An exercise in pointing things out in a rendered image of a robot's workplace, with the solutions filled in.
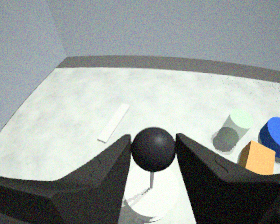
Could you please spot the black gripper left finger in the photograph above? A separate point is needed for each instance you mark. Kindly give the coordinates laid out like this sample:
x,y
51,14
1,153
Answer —
x,y
92,194

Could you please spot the blue cylinder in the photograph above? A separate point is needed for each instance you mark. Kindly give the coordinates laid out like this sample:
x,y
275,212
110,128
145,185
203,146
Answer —
x,y
270,135

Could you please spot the tan rectangular block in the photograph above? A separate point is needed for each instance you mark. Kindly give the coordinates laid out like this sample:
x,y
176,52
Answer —
x,y
257,158

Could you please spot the glass french press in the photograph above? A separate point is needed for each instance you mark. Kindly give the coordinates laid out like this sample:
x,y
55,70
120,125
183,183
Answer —
x,y
152,188

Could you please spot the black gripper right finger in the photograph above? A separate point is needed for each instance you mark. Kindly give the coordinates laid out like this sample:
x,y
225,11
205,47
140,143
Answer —
x,y
223,192

